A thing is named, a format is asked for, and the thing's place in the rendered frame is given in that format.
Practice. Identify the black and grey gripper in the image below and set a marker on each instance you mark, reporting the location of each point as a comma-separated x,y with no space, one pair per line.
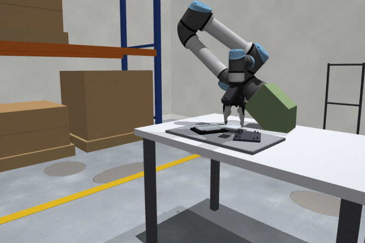
239,100

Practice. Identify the black rectangular frame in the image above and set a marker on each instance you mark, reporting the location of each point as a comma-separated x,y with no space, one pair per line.
208,132

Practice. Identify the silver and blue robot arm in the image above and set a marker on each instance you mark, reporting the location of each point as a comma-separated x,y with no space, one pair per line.
244,58

